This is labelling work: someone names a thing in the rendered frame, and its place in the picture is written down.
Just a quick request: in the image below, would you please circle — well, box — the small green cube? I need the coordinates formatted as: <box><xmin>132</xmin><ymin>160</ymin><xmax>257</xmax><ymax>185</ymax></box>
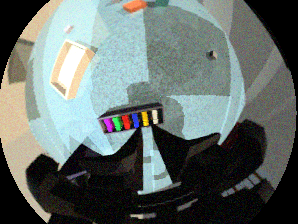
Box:
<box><xmin>156</xmin><ymin>0</ymin><xmax>169</xmax><ymax>6</ymax></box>

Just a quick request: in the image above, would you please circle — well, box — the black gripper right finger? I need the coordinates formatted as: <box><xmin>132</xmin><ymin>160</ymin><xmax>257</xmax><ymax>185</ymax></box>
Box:
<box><xmin>152</xmin><ymin>124</ymin><xmax>221</xmax><ymax>184</ymax></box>

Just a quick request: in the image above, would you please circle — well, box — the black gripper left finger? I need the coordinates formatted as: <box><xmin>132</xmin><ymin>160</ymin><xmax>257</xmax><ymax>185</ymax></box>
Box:
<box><xmin>78</xmin><ymin>127</ymin><xmax>144</xmax><ymax>190</ymax></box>

